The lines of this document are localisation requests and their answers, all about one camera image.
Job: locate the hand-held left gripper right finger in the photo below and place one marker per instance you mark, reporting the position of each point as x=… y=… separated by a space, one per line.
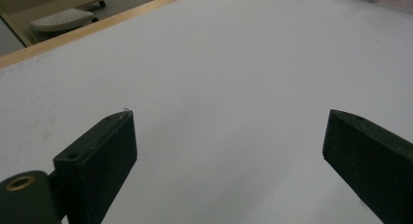
x=370 y=162

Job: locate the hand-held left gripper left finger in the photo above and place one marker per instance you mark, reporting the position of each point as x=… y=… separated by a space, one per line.
x=100 y=165

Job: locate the low wheeled footrest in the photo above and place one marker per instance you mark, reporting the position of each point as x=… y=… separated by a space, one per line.
x=61 y=19

